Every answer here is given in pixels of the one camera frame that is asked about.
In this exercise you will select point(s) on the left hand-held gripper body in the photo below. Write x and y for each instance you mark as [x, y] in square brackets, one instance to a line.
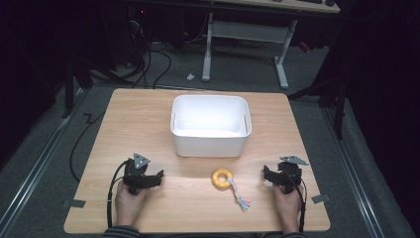
[135, 175]

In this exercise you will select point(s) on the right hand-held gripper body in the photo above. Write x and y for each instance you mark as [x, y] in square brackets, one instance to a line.
[290, 173]

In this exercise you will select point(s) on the person's left hand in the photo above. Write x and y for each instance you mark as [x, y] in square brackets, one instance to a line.
[127, 205]

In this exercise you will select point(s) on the person's right hand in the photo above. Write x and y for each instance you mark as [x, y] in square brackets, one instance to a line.
[288, 206]

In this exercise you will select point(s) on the grey tape piece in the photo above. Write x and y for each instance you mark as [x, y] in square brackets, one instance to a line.
[75, 203]
[320, 198]

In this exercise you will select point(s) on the white plastic bin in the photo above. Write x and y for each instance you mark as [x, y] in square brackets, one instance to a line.
[211, 127]

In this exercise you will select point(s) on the black metal stand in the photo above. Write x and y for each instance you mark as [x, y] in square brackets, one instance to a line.
[340, 109]
[68, 89]

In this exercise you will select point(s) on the white crumpled paper scrap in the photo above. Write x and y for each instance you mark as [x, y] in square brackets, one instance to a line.
[190, 77]

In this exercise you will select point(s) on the small red object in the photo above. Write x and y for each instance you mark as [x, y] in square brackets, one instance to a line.
[304, 47]

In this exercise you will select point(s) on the white-framed desk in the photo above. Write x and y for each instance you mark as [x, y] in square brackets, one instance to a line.
[251, 32]

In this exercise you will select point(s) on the dark computer tower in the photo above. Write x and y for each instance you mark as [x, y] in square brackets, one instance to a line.
[136, 33]

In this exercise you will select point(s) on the metal floor rail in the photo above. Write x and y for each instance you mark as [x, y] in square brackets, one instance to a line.
[36, 162]
[355, 172]

